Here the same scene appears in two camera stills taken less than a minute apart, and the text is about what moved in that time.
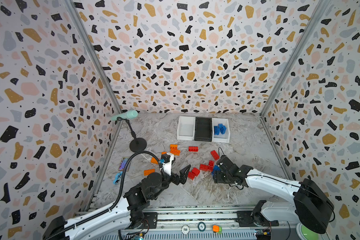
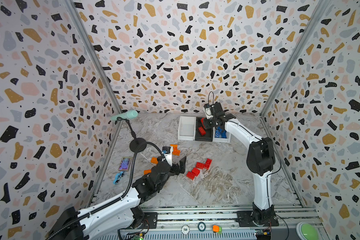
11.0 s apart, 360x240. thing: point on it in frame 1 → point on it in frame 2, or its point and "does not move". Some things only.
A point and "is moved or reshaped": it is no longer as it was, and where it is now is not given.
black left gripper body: [174, 178] → [175, 169]
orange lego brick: [173, 150] does not move
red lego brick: [196, 171] does not move
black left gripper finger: [183, 174] → [182, 163]
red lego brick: [193, 148] → [202, 131]
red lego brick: [204, 167] is moved or reshaped
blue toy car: [117, 177] does not move
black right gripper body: [221, 170] → [211, 122]
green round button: [308, 234] does not move
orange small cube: [215, 228] does not move
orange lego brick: [154, 161] does not move
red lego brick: [211, 165] is moved or reshaped
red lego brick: [214, 154] → [202, 121]
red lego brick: [191, 175] does not move
